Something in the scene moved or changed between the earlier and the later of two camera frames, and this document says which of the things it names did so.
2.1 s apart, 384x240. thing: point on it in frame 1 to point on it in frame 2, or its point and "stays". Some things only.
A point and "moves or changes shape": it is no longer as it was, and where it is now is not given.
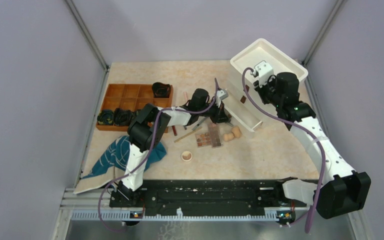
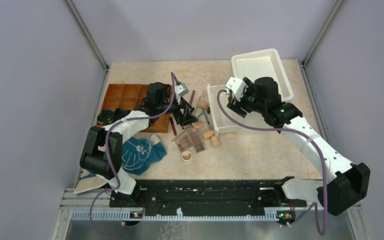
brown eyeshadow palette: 215,135 to 199,143
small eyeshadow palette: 203,139 to 184,143
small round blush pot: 186,155 stays
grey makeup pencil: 199,123 to 209,123
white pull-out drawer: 237,104 to 222,124
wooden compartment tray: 132,96 stays
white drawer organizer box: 262,50 moves or changes shape
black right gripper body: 267,93 to 247,102
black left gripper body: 215,112 to 179,116
